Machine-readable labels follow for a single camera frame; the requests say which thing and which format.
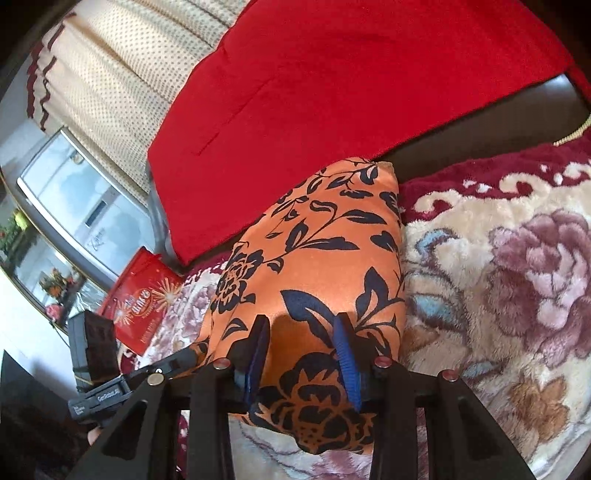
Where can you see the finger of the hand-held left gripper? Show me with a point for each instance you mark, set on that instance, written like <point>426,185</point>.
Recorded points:
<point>178,360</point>

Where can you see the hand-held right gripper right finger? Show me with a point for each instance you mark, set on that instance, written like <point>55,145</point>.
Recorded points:
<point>348,369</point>

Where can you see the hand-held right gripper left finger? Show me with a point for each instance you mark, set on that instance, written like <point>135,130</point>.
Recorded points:
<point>256,360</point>

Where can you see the orange black floral garment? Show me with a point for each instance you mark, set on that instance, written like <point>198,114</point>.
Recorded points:
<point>323,240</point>

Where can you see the red gift box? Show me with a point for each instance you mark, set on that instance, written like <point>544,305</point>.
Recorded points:
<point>138,304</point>

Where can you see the display cabinet with plants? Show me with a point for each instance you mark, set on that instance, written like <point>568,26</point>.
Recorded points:
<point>27,258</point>

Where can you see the silver standing air conditioner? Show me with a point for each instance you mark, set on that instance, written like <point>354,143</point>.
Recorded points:
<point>78,194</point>

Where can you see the floral plush blanket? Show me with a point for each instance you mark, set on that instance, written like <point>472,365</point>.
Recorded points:
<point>508,277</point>

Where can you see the dark brown leather sofa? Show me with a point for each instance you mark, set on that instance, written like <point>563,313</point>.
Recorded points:
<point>461,138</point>

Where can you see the beige dotted curtain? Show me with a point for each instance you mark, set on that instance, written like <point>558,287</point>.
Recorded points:
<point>115,83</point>

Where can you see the red blanket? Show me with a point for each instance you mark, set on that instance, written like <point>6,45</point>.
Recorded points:
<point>346,92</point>

